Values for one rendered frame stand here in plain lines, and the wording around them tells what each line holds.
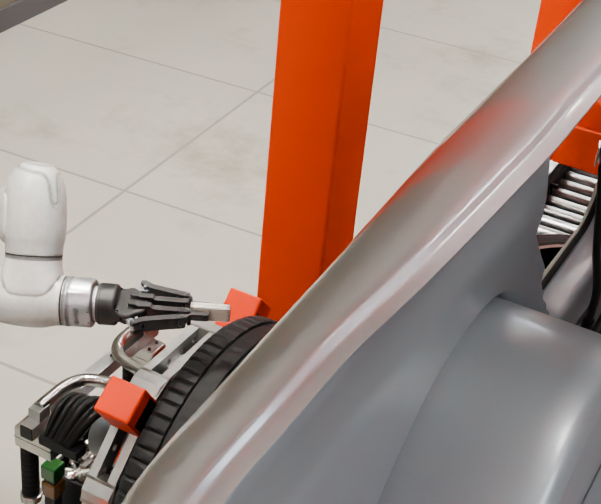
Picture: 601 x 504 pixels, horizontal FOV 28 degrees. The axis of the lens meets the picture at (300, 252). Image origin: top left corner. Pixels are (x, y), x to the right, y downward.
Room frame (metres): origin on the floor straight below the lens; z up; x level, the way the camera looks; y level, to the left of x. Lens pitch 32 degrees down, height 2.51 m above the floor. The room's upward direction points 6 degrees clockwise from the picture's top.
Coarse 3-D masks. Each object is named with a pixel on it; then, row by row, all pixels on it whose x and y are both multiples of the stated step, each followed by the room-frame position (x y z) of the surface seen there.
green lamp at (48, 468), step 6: (48, 462) 1.97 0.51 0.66; (54, 462) 1.97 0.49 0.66; (60, 462) 1.97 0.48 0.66; (42, 468) 1.96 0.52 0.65; (48, 468) 1.95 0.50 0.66; (54, 468) 1.95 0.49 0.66; (60, 468) 1.96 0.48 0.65; (42, 474) 1.96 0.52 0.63; (48, 474) 1.95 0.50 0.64; (54, 474) 1.95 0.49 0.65; (60, 474) 1.96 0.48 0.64; (48, 480) 1.95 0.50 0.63; (54, 480) 1.95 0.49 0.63
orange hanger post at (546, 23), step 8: (544, 0) 4.04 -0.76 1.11; (552, 0) 4.03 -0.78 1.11; (560, 0) 4.01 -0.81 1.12; (568, 0) 4.00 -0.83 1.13; (576, 0) 3.99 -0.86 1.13; (544, 8) 4.04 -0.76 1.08; (552, 8) 4.02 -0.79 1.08; (560, 8) 4.01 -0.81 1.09; (568, 8) 4.00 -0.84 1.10; (544, 16) 4.03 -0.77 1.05; (552, 16) 4.02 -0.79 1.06; (560, 16) 4.01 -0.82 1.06; (536, 24) 4.05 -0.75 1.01; (544, 24) 4.03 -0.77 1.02; (552, 24) 4.02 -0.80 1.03; (536, 32) 4.04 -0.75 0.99; (544, 32) 4.03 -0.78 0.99; (536, 40) 4.04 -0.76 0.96
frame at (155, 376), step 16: (192, 336) 1.88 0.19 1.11; (208, 336) 1.87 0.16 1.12; (160, 352) 1.81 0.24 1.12; (176, 352) 1.83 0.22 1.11; (192, 352) 1.82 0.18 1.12; (144, 368) 1.75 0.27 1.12; (160, 368) 1.78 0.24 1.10; (176, 368) 1.76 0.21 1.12; (144, 384) 1.72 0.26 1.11; (160, 384) 1.71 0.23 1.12; (112, 432) 1.66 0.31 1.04; (112, 448) 1.65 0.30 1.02; (128, 448) 1.63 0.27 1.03; (96, 464) 1.62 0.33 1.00; (112, 464) 1.65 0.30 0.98; (96, 480) 1.60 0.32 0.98; (112, 480) 1.59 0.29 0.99; (96, 496) 1.58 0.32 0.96; (112, 496) 1.57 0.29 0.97
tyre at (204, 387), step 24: (216, 336) 1.80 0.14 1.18; (240, 336) 1.81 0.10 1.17; (264, 336) 1.82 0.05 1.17; (192, 360) 1.73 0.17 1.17; (216, 360) 1.74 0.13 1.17; (240, 360) 1.74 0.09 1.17; (192, 384) 1.67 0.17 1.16; (216, 384) 1.67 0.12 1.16; (168, 408) 1.63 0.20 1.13; (192, 408) 1.63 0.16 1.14; (144, 432) 1.60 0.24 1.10; (168, 432) 1.60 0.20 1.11; (144, 456) 1.57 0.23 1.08
